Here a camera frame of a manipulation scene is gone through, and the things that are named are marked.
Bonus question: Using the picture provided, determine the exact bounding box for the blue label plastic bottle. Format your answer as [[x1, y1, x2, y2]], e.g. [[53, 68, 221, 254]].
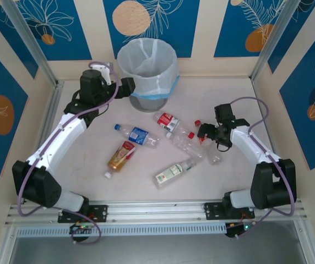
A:
[[114, 123, 160, 150]]

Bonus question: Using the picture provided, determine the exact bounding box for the black controller board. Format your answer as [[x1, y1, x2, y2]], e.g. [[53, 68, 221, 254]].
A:
[[225, 223, 251, 239], [69, 223, 94, 236]]

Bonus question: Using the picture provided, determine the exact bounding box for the aluminium side rail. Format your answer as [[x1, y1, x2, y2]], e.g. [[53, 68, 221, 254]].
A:
[[250, 78, 274, 155], [40, 80, 65, 138]]

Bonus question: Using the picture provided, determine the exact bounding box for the aluminium mounting rail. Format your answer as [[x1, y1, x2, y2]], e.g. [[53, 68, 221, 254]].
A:
[[4, 199, 305, 225]]

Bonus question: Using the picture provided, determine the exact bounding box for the red cap crushed plastic bottle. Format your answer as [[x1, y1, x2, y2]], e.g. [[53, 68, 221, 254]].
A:
[[194, 119, 226, 166]]

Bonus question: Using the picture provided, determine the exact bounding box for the green white label plastic bottle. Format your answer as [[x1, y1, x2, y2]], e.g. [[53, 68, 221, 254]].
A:
[[154, 159, 197, 190]]

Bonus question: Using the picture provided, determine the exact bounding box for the clear unlabelled plastic bottle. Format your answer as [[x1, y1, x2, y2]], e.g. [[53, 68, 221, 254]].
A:
[[165, 131, 207, 161]]

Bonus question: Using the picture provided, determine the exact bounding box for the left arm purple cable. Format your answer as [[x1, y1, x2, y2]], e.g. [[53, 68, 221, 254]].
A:
[[18, 60, 120, 245]]

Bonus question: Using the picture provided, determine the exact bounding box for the aluminium frame post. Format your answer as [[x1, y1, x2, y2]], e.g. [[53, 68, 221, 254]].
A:
[[1, 0, 58, 88], [251, 0, 296, 83]]

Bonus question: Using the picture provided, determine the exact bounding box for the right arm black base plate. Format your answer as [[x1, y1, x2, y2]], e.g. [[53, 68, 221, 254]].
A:
[[203, 202, 256, 221]]

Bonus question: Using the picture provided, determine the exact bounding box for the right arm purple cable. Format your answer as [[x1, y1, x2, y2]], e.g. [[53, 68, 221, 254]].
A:
[[229, 96, 297, 240]]

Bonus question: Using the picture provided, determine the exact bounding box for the orange drink plastic bottle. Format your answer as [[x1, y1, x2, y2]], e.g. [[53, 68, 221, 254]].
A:
[[104, 141, 136, 179]]

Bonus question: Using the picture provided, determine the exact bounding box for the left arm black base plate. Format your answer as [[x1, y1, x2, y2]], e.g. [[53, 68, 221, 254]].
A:
[[57, 203, 109, 224]]

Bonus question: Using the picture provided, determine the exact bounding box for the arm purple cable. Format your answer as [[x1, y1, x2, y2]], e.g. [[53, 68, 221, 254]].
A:
[[18, 60, 120, 245], [229, 96, 297, 240]]

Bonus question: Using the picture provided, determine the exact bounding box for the grey metal panel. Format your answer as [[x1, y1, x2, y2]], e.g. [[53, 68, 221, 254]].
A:
[[7, 236, 311, 264]]

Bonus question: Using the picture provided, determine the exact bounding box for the red white label plastic bottle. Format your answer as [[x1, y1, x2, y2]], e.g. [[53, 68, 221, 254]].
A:
[[154, 111, 195, 139]]

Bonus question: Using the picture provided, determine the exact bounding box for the grey metal mesh bin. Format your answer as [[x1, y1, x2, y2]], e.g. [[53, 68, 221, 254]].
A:
[[129, 90, 167, 112]]

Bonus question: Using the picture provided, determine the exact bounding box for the grey slotted cable duct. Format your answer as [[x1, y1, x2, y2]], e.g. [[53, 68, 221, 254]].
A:
[[15, 222, 230, 238]]

